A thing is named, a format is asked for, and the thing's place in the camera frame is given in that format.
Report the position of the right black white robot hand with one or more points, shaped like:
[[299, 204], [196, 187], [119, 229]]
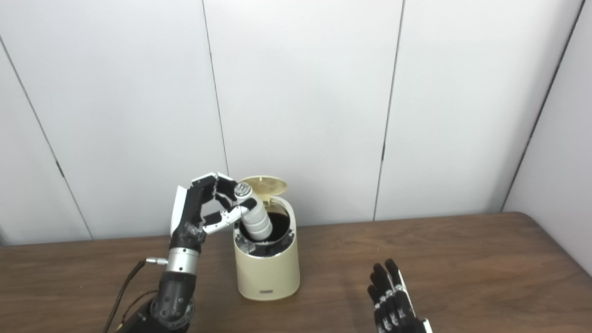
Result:
[[393, 310]]

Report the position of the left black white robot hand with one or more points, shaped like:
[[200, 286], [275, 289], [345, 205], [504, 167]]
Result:
[[187, 212]]

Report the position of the small white plastic bottle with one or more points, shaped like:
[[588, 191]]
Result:
[[259, 222]]

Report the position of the round cream bin lid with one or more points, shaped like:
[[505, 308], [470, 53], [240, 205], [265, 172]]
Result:
[[266, 185]]

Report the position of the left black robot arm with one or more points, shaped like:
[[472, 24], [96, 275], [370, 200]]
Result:
[[175, 291]]

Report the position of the cream-colored cylindrical bin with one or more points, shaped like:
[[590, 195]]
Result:
[[267, 273]]

